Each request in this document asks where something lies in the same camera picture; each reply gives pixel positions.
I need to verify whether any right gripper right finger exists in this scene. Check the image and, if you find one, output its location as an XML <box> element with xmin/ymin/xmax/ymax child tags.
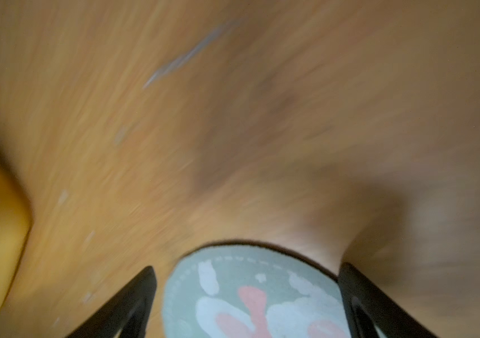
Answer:
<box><xmin>338</xmin><ymin>263</ymin><xmax>436</xmax><ymax>338</ymax></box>

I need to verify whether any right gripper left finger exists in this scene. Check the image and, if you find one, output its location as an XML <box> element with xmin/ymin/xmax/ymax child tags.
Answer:
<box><xmin>68</xmin><ymin>266</ymin><xmax>157</xmax><ymax>338</ymax></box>

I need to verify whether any green bunny round coaster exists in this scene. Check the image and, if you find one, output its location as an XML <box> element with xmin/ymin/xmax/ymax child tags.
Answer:
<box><xmin>162</xmin><ymin>244</ymin><xmax>351</xmax><ymax>337</ymax></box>

